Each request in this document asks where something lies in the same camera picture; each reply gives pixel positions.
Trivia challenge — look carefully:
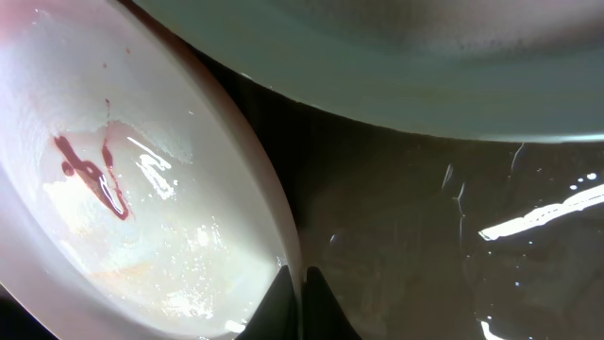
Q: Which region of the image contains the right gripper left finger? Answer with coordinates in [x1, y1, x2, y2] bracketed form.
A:
[236, 265, 298, 340]

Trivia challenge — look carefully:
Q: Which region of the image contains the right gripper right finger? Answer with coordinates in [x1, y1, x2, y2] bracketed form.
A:
[302, 266, 361, 340]

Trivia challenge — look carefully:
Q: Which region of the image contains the pink plate with red stain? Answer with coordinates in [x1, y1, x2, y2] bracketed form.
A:
[1, 0, 301, 339]

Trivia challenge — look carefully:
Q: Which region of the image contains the pale green plate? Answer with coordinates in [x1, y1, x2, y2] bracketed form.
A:
[139, 0, 603, 143]

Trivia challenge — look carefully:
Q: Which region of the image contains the brown plastic tray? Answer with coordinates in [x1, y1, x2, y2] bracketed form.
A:
[178, 42, 604, 340]

